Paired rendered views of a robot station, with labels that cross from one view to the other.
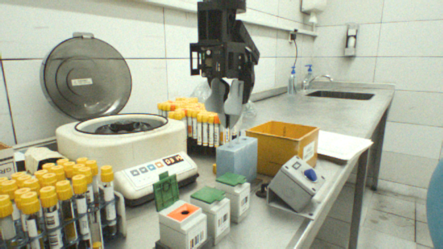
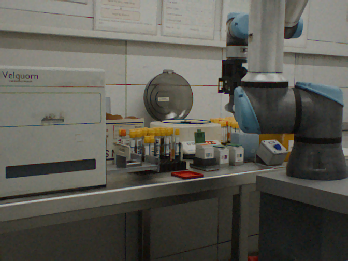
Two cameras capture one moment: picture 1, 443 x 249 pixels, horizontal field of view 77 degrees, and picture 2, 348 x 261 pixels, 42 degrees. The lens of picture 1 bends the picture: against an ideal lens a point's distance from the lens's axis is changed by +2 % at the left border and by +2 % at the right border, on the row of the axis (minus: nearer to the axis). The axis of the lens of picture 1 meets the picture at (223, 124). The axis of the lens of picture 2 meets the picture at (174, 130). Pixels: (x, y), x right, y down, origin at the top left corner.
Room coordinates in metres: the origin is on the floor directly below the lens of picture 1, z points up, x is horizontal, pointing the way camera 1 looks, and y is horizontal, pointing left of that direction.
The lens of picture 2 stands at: (-1.05, -0.38, 1.14)
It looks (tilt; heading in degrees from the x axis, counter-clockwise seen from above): 6 degrees down; 21
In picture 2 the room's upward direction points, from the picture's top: 1 degrees clockwise
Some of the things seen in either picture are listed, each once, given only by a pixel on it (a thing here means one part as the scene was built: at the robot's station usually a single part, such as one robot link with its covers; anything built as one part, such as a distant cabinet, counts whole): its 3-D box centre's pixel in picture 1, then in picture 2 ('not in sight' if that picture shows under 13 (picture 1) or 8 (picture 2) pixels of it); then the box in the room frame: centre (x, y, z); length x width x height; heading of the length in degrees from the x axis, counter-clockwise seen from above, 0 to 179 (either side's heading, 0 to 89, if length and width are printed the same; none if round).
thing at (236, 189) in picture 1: (232, 196); (234, 154); (0.44, -0.02, 0.91); 0.05 x 0.04 x 0.07; 56
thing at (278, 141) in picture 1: (282, 148); (282, 144); (0.64, -0.14, 0.92); 0.13 x 0.13 x 0.10; 53
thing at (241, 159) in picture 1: (237, 166); (244, 146); (0.53, -0.03, 0.92); 0.10 x 0.07 x 0.10; 148
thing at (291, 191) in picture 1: (287, 180); (267, 152); (0.48, -0.12, 0.92); 0.13 x 0.07 x 0.08; 56
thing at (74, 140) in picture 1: (130, 148); (187, 136); (0.61, 0.22, 0.94); 0.30 x 0.24 x 0.12; 47
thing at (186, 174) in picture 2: not in sight; (187, 174); (0.18, 0.06, 0.88); 0.07 x 0.07 x 0.01; 56
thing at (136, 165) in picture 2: not in sight; (121, 164); (0.04, 0.20, 0.92); 0.21 x 0.07 x 0.05; 146
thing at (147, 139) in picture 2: not in sight; (157, 151); (0.23, 0.18, 0.93); 0.17 x 0.09 x 0.11; 147
